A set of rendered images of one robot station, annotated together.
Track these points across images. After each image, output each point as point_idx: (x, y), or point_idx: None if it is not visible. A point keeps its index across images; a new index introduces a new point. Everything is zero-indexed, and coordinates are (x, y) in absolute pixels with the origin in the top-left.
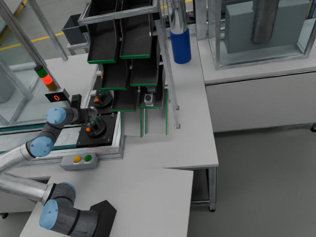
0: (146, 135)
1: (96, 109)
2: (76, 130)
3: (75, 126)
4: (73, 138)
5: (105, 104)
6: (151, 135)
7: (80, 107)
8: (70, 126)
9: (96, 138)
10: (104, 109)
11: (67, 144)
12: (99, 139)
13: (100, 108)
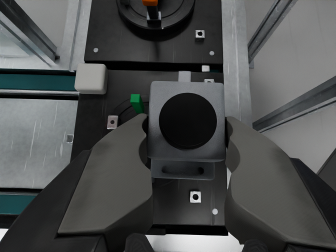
0: (305, 156)
1: (132, 38)
2: (55, 113)
3: (47, 95)
4: (45, 153)
5: (173, 21)
6: (320, 158)
7: (56, 8)
8: (27, 93)
9: (154, 193)
10: (167, 44)
11: (22, 175)
12: (172, 201)
13: (148, 34)
